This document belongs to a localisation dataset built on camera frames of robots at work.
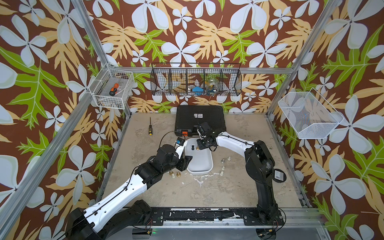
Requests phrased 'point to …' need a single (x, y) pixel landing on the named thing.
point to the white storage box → (202, 161)
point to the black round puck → (279, 176)
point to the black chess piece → (192, 148)
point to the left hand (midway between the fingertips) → (188, 153)
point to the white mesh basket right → (310, 116)
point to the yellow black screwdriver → (150, 128)
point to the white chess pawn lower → (221, 173)
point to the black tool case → (187, 118)
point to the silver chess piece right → (223, 161)
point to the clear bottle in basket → (212, 88)
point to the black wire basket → (194, 79)
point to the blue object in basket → (198, 90)
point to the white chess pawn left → (173, 176)
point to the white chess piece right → (229, 158)
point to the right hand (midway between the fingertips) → (200, 143)
